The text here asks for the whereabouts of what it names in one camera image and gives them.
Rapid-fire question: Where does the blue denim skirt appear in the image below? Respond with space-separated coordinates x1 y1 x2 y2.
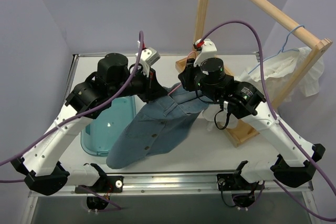
106 87 210 169

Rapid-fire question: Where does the pink wire hanger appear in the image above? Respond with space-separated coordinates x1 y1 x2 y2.
167 51 196 95

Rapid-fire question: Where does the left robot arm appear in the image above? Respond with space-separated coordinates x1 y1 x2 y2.
11 48 167 196

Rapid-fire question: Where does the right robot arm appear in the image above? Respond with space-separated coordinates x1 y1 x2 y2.
178 58 326 189

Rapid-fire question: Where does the teal plastic tray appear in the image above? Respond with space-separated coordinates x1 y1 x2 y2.
81 96 136 156

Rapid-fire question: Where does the wooden clothes rack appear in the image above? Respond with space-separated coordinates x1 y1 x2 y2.
175 0 333 148

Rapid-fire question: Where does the white garment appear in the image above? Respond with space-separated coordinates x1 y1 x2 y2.
202 47 326 132

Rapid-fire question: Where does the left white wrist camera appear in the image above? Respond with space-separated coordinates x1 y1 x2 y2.
136 47 161 77

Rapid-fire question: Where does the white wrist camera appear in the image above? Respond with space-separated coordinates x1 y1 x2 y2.
136 47 161 77
194 39 217 67

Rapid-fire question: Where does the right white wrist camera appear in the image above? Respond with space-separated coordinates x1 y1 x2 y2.
194 39 217 67

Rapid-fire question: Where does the aluminium front rail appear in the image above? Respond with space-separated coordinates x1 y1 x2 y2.
28 170 314 197

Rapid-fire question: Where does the blue wire hanger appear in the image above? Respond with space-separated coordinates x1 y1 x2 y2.
263 25 305 62

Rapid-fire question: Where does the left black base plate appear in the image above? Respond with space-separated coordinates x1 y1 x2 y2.
75 174 124 194

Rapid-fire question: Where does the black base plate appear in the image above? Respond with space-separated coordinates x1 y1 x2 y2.
75 174 124 194
216 173 252 191

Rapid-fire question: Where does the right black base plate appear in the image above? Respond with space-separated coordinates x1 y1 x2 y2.
216 173 252 191

